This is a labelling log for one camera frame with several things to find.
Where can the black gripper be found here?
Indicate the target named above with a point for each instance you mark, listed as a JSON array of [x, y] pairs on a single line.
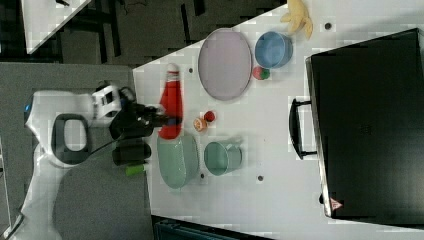
[[138, 120]]

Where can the red ketchup bottle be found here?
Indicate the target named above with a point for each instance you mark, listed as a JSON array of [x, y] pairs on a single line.
[[171, 101]]

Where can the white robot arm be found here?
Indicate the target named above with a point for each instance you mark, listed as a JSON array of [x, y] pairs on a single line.
[[61, 122]]

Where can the green oval strainer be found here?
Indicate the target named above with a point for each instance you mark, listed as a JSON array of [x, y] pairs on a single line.
[[178, 160]]

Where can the orange slice toy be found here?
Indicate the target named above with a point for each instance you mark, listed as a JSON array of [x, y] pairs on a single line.
[[200, 124]]

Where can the black cylinder cup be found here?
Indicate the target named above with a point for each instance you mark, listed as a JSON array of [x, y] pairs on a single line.
[[127, 152]]

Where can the red strawberry toy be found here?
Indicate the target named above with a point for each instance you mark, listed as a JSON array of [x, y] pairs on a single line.
[[209, 116]]

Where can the green marker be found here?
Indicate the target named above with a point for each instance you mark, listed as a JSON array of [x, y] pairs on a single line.
[[135, 169]]

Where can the green mug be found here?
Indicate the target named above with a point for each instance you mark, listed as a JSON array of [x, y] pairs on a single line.
[[222, 157]]

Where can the grey round plate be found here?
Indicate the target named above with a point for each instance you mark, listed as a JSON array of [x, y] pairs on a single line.
[[224, 64]]

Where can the blue crate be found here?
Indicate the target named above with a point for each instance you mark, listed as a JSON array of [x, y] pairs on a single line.
[[169, 229]]

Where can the pink strawberry toy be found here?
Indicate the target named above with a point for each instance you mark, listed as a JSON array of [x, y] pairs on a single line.
[[260, 73]]

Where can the blue bowl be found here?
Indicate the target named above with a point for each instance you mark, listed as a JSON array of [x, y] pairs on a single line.
[[273, 50]]

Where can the white background table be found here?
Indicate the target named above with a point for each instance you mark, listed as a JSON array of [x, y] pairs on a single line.
[[43, 18]]

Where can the yellow banana bunch toy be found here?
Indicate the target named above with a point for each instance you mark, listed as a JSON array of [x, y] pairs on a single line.
[[298, 18]]

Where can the black toaster oven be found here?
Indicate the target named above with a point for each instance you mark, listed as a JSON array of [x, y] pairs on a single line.
[[367, 110]]

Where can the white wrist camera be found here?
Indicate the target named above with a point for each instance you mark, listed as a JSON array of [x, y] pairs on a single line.
[[107, 102]]

